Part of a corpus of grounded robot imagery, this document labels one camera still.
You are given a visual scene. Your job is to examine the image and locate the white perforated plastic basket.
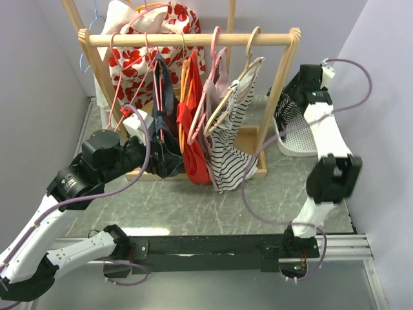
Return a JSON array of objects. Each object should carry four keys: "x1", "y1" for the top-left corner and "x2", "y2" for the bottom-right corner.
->
[{"x1": 277, "y1": 114, "x2": 317, "y2": 157}]

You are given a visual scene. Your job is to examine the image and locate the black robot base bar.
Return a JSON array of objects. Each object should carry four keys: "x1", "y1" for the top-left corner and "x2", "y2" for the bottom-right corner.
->
[{"x1": 108, "y1": 232, "x2": 319, "y2": 273}]

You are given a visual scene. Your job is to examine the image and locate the red tank top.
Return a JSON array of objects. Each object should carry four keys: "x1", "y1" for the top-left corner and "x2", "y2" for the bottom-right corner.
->
[{"x1": 176, "y1": 50, "x2": 211, "y2": 184}]

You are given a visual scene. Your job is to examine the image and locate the navy blue tank top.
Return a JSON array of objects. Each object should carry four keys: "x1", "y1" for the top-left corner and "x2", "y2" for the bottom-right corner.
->
[{"x1": 151, "y1": 54, "x2": 183, "y2": 158}]

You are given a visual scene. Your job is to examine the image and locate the wooden clothes rack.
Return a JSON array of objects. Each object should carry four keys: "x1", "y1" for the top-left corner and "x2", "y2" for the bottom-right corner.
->
[{"x1": 62, "y1": 1, "x2": 301, "y2": 179}]

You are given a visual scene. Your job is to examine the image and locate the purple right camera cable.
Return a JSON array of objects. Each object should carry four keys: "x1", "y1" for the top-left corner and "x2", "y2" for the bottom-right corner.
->
[{"x1": 241, "y1": 57, "x2": 374, "y2": 282}]

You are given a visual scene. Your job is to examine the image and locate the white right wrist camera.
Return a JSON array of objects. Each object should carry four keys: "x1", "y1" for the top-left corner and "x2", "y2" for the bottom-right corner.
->
[{"x1": 320, "y1": 58, "x2": 336, "y2": 88}]

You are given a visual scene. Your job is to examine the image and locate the pale pink tank top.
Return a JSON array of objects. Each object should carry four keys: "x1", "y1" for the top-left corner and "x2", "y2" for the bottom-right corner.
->
[{"x1": 187, "y1": 47, "x2": 230, "y2": 156}]

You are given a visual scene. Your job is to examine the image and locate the purple camera cable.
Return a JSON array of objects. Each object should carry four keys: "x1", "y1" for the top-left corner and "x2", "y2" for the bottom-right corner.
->
[
  {"x1": 0, "y1": 103, "x2": 152, "y2": 269},
  {"x1": 241, "y1": 57, "x2": 374, "y2": 282}
]

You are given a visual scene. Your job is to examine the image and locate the white black striped tank top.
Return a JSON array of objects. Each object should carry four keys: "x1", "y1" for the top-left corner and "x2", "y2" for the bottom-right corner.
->
[{"x1": 210, "y1": 57, "x2": 265, "y2": 194}]

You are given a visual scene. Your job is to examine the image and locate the blue wire hanger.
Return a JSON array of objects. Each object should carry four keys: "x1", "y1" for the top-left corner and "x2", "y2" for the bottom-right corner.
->
[{"x1": 79, "y1": 0, "x2": 106, "y2": 74}]

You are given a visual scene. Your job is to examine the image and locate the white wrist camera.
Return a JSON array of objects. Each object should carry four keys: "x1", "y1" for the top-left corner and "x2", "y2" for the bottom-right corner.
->
[
  {"x1": 121, "y1": 105, "x2": 155, "y2": 146},
  {"x1": 320, "y1": 58, "x2": 336, "y2": 88}
]

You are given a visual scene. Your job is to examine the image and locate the dark striped tank top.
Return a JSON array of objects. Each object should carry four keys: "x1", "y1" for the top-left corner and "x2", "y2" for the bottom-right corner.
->
[{"x1": 273, "y1": 88, "x2": 301, "y2": 132}]

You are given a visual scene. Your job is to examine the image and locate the orange hanger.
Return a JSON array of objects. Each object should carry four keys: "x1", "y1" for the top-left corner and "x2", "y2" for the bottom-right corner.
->
[{"x1": 177, "y1": 59, "x2": 192, "y2": 154}]

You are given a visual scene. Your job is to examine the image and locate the pink plastic hanger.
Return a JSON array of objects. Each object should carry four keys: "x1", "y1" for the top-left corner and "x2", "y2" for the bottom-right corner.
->
[{"x1": 186, "y1": 26, "x2": 228, "y2": 145}]

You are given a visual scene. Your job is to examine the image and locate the white garment behind rack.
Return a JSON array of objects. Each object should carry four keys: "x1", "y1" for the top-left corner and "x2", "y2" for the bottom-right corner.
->
[{"x1": 93, "y1": 0, "x2": 136, "y2": 133}]

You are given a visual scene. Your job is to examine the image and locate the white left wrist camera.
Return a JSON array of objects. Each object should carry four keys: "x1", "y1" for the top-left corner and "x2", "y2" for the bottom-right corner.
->
[{"x1": 121, "y1": 105, "x2": 155, "y2": 146}]

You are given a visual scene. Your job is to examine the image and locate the red floral white dress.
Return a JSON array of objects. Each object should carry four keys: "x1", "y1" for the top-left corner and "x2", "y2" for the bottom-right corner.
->
[{"x1": 102, "y1": 1, "x2": 206, "y2": 109}]

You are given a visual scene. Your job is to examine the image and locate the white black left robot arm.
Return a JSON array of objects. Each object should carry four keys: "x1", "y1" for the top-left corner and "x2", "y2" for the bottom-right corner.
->
[{"x1": 1, "y1": 130, "x2": 183, "y2": 302}]

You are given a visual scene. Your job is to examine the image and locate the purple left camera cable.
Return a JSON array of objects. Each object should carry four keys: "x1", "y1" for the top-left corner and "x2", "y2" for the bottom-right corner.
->
[{"x1": 0, "y1": 103, "x2": 152, "y2": 269}]

